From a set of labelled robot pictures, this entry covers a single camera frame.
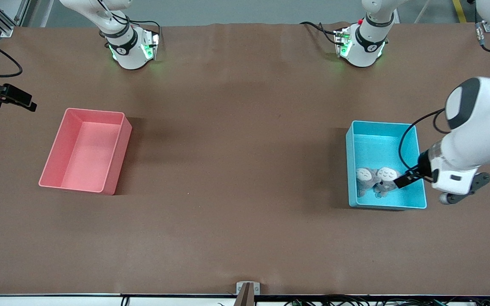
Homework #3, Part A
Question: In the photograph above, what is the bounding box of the blue-grey plush Totoro toy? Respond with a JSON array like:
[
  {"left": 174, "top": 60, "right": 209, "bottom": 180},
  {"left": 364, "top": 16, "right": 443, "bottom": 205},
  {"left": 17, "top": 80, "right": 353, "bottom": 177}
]
[{"left": 374, "top": 167, "right": 404, "bottom": 199}]

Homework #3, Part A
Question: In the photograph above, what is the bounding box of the brown-grey plush Totoro toy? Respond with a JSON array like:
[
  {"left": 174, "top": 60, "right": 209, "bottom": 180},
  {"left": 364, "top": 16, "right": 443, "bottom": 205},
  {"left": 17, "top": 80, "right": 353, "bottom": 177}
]
[{"left": 355, "top": 167, "right": 378, "bottom": 197}]

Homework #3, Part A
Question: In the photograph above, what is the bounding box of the blue plastic box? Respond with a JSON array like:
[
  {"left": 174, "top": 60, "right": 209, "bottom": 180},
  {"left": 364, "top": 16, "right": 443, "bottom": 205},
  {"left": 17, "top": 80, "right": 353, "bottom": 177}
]
[{"left": 346, "top": 120, "right": 427, "bottom": 210}]

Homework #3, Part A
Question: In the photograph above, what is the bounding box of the pink plastic box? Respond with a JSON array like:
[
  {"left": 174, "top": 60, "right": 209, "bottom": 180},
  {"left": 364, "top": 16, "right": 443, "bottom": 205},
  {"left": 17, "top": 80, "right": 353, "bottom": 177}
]
[{"left": 38, "top": 108, "right": 133, "bottom": 196}]

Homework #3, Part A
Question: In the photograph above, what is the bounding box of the right base connector plate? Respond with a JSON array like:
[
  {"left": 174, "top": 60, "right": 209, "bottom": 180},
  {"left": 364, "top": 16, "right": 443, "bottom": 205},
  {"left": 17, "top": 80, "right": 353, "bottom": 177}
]
[{"left": 140, "top": 29, "right": 160, "bottom": 61}]

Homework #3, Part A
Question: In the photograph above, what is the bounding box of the base connector plate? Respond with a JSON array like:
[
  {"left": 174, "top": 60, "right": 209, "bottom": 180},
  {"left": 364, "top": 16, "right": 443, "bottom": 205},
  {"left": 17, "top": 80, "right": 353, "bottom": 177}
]
[
  {"left": 333, "top": 26, "right": 353, "bottom": 58},
  {"left": 140, "top": 29, "right": 160, "bottom": 61}
]

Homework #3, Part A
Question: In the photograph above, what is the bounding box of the left base connector plate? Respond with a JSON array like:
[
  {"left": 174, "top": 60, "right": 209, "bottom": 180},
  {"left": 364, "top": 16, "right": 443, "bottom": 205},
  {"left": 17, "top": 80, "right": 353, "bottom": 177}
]
[{"left": 333, "top": 26, "right": 353, "bottom": 58}]

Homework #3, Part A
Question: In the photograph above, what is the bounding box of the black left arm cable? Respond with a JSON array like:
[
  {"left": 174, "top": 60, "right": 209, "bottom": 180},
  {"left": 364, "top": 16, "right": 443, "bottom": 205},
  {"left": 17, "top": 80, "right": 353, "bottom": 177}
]
[{"left": 398, "top": 19, "right": 490, "bottom": 173}]

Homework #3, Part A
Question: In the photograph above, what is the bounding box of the black left camera mount bracket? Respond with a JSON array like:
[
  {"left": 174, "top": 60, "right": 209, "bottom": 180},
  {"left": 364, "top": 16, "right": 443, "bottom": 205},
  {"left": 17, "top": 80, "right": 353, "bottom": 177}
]
[{"left": 446, "top": 172, "right": 490, "bottom": 204}]

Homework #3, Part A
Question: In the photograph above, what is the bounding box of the black right base cable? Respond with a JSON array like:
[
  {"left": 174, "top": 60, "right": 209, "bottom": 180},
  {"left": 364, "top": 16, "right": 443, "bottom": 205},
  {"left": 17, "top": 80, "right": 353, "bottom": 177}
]
[{"left": 113, "top": 12, "right": 161, "bottom": 37}]

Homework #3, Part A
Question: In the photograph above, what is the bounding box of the black base cable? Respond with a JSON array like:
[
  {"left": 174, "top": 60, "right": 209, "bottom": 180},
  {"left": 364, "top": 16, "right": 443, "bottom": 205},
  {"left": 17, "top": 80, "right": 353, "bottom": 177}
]
[
  {"left": 299, "top": 21, "right": 341, "bottom": 45},
  {"left": 113, "top": 12, "right": 161, "bottom": 37}
]

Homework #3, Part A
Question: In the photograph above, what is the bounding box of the black left base cable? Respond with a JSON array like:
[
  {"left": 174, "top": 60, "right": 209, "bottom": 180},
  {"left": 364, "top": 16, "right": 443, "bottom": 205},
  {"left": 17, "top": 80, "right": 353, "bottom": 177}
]
[{"left": 299, "top": 21, "right": 341, "bottom": 45}]

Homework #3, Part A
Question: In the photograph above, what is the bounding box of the metal table edge bracket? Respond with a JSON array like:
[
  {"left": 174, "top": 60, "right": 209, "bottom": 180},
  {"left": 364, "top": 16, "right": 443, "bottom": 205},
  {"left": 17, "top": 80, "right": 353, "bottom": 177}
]
[{"left": 236, "top": 281, "right": 261, "bottom": 295}]

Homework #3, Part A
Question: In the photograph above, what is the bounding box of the brown upright post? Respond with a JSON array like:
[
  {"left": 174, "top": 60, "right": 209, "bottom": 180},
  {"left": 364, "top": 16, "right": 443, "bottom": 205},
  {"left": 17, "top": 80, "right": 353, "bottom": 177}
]
[{"left": 233, "top": 283, "right": 255, "bottom": 306}]

